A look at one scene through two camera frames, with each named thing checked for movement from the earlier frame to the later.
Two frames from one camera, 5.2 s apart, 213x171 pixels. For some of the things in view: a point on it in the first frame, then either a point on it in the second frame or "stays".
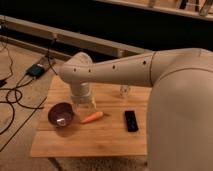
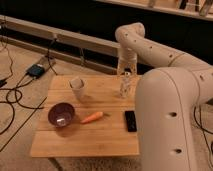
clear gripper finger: x=92 y=105 -> x=120 y=71
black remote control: x=131 y=121 stays
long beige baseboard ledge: x=70 y=38 stays
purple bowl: x=60 y=114 stays
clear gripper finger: x=76 y=107 -> x=133 y=70
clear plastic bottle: x=124 y=90 stays
